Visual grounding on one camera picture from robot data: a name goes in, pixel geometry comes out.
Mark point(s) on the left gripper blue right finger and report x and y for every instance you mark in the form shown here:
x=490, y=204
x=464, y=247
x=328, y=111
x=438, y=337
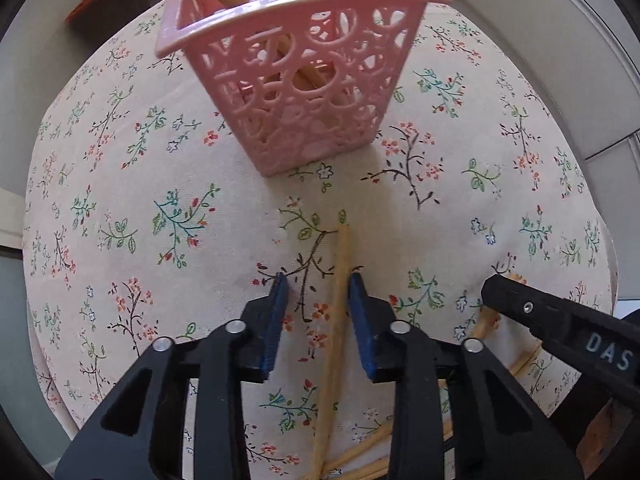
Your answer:
x=366, y=314

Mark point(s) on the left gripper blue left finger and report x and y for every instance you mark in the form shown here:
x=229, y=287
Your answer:
x=276, y=304

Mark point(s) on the wooden chopstick long diagonal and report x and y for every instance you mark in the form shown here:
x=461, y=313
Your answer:
x=374, y=470

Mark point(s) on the floral tablecloth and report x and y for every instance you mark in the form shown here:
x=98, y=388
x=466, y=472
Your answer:
x=145, y=218

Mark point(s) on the pink perforated utensil basket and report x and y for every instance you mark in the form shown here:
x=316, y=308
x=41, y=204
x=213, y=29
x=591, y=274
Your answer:
x=295, y=80

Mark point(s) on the orange brown stool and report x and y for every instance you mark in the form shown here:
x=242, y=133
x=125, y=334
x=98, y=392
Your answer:
x=93, y=22

